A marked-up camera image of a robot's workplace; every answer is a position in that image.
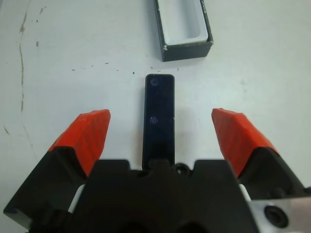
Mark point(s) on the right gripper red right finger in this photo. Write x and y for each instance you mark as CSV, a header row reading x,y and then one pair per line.
x,y
240,138

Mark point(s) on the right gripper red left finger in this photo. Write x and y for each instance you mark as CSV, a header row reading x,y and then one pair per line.
x,y
82,136

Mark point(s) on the black box with white liner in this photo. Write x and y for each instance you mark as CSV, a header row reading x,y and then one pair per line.
x,y
184,52

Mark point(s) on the slim black camera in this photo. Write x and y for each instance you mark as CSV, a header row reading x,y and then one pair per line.
x,y
159,106

